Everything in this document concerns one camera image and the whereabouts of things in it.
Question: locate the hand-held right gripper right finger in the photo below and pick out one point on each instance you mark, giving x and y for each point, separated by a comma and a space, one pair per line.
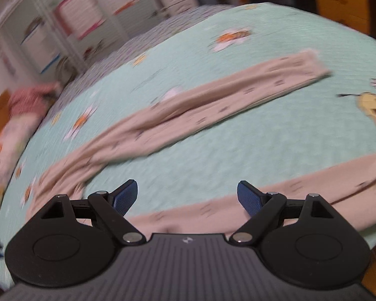
249, 199

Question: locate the floral pillow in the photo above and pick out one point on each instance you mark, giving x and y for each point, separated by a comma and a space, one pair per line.
9, 150

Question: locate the white wardrobe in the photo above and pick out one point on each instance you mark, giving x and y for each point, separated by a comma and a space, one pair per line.
50, 12

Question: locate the pink knitted cloth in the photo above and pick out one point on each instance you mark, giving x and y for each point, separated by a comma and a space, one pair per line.
31, 98

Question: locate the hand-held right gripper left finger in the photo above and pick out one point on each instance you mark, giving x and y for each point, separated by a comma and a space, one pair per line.
125, 199

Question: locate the beige smiley print pants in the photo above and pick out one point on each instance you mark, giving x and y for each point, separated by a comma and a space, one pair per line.
206, 100

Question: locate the mint quilted bee blanket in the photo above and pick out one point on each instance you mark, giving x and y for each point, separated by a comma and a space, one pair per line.
269, 131

